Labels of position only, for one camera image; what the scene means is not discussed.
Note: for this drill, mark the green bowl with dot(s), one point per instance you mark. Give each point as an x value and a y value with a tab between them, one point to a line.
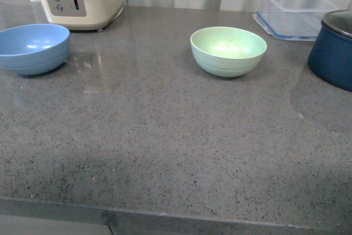
227	52

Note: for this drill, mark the blue-rimmed container lid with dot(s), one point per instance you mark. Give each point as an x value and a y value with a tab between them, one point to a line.
289	26

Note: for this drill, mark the clear plastic container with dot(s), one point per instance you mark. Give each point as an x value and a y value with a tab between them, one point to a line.
316	8

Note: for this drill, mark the blue bowl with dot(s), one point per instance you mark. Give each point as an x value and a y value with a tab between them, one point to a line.
34	49

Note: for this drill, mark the dark blue saucepan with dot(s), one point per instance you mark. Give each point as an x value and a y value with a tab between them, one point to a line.
330	57

